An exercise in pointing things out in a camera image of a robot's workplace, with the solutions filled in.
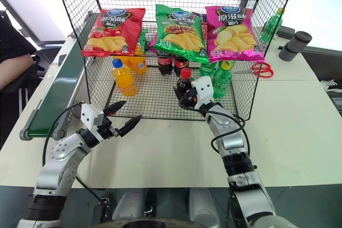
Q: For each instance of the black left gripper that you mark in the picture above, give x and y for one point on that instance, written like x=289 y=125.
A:
x=108 y=129

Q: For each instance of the red tomato chips bag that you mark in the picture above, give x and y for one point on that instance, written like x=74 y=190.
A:
x=115 y=33

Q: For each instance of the cola bottle red cap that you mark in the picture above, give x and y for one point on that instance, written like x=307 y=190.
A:
x=185 y=82

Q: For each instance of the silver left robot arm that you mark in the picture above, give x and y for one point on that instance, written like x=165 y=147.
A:
x=57 y=164

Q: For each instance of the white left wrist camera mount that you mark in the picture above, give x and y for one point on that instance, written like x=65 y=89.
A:
x=91 y=118

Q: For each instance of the small green bottle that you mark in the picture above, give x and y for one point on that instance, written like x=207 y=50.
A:
x=143 y=40

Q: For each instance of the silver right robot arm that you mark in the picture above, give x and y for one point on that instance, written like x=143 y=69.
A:
x=240 y=164

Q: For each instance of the green conveyor belt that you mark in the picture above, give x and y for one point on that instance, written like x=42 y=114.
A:
x=60 y=83

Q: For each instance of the dark gray box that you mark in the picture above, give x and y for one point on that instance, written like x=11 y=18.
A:
x=285 y=32

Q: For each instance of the cola bottle red label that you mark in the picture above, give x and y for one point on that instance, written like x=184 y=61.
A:
x=163 y=64
x=180 y=65

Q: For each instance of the green bottle yellow cap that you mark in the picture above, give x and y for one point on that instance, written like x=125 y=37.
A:
x=272 y=25

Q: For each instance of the silver robot leg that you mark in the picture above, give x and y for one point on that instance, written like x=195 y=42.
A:
x=129 y=205
x=203 y=206

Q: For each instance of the gray cylindrical device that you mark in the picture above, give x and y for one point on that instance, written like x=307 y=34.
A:
x=294 y=45

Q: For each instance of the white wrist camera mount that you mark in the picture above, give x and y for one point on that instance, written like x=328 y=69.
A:
x=204 y=86
x=91 y=118

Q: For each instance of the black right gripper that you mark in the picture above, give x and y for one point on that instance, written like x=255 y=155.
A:
x=188 y=98

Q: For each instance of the orange soda bottle blue cap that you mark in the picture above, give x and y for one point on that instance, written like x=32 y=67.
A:
x=125 y=81

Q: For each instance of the dark purple snack bag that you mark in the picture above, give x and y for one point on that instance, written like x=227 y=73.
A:
x=199 y=17

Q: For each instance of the green barbecue chips bag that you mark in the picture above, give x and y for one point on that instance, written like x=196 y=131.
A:
x=180 y=35

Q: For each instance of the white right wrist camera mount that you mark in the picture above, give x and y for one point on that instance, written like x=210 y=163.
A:
x=204 y=86

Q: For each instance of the green soda bottle yellow label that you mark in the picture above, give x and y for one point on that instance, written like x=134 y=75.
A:
x=221 y=79

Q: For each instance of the person in black clothes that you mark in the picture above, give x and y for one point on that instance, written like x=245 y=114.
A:
x=13 y=59

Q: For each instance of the magenta original chips bag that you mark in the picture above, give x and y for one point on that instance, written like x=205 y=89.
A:
x=232 y=35

